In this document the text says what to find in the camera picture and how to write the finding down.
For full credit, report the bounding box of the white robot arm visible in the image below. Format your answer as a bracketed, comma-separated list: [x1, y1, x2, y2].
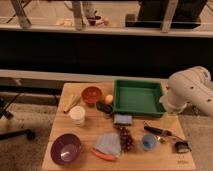
[159, 66, 213, 118]

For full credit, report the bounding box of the small orange fruit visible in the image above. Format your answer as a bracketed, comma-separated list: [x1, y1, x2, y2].
[105, 94, 113, 105]

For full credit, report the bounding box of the red bowl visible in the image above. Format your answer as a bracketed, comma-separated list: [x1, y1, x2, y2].
[81, 86, 103, 106]

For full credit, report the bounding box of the green plastic tray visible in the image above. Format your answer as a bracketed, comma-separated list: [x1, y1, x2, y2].
[113, 80, 165, 118]

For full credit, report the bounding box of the blue sponge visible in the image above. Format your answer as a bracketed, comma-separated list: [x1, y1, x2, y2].
[114, 114, 132, 125]

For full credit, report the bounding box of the white cup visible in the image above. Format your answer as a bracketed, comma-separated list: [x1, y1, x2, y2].
[69, 106, 85, 125]

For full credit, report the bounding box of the blue folded cloth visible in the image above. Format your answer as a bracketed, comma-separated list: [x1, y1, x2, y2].
[94, 133, 121, 157]

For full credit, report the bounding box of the bunch of dark grapes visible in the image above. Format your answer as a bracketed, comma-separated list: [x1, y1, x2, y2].
[115, 125, 134, 151]

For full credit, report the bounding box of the small blue cup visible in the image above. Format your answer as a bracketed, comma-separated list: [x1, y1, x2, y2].
[141, 134, 157, 151]

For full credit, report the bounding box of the orange carrot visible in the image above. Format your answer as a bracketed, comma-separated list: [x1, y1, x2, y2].
[91, 148, 116, 161]

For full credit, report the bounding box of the purple bowl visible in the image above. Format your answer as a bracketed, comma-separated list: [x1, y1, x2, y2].
[50, 133, 82, 166]

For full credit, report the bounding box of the black office chair base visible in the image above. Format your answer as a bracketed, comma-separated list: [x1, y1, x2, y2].
[0, 93, 36, 141]

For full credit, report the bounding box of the black handled knife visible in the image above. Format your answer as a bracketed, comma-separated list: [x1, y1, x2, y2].
[144, 126, 183, 140]

